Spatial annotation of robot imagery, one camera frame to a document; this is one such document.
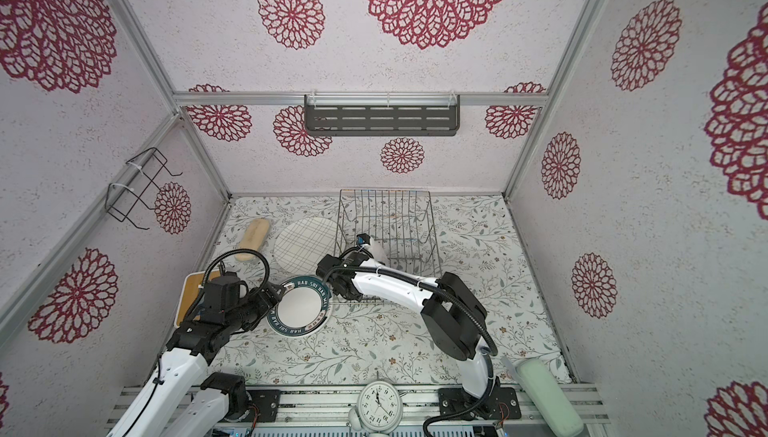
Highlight black wire wall holder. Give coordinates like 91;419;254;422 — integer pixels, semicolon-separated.
103;146;182;231

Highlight pale green bottle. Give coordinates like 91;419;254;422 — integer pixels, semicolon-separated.
501;356;585;437

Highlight white analog clock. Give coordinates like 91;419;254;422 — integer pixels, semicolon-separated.
348;380;404;436

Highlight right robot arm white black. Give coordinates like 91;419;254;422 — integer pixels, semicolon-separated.
316;234;522;436

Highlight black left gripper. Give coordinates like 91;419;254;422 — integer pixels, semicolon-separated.
227;280;285;333

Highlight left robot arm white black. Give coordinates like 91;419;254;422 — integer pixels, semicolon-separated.
108;249;286;436

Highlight cream plate blue grid lines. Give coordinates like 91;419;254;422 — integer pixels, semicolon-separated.
273;217;338;275

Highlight dark grey wall shelf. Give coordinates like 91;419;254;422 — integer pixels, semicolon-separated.
303;94;461;137

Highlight silver wire dish rack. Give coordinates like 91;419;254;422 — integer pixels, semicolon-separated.
332;189;442;314

